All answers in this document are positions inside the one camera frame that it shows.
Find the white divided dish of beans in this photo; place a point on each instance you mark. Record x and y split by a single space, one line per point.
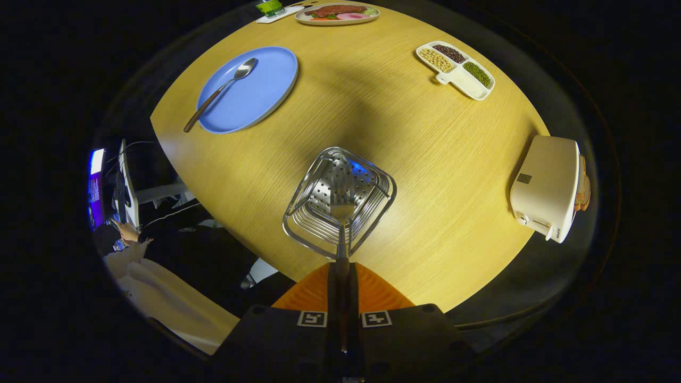
457 80

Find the white cloth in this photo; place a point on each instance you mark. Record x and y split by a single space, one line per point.
170 308

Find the white square coaster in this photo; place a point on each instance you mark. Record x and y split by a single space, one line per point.
290 13

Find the plate of meat and vegetables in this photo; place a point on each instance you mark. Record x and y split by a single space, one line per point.
335 10

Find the lit computer monitor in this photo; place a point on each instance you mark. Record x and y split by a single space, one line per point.
96 191

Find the green drink bottle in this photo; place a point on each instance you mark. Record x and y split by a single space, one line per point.
270 8

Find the blue round plate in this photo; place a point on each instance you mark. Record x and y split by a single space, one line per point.
260 96

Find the toast slices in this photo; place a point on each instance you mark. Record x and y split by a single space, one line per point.
584 189

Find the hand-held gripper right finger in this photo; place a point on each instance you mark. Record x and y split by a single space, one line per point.
354 298

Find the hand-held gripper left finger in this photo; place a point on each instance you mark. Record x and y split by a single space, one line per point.
332 298

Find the white toaster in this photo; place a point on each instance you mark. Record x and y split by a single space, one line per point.
548 181

